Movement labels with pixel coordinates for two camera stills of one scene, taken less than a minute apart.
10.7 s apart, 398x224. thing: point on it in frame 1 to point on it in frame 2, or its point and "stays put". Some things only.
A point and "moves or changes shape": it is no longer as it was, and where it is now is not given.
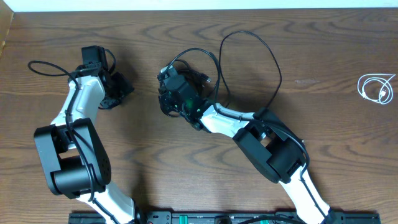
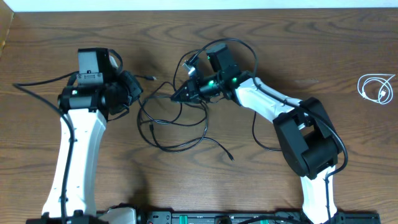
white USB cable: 375,88 stays put
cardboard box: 6,17 stays put
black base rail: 227,217 stays put
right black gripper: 163,98 to 191,86
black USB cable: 193,71 moves or changes shape
